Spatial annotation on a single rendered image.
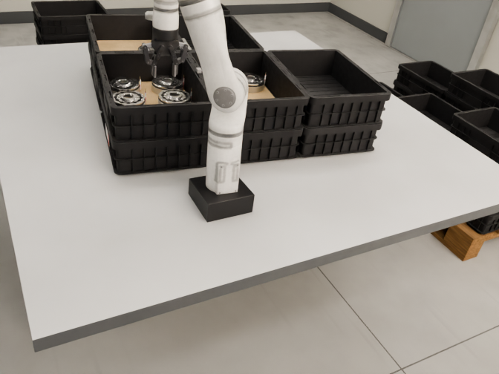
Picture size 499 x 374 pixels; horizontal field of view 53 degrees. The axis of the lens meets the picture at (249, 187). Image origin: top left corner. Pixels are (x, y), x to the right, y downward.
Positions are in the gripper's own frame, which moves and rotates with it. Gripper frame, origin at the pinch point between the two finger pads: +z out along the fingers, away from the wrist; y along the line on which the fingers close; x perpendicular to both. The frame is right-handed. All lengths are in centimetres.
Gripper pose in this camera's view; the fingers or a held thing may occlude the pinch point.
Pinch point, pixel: (164, 71)
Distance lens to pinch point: 161.1
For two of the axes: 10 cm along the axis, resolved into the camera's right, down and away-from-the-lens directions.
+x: -3.8, -5.8, 7.3
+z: -1.2, 8.1, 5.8
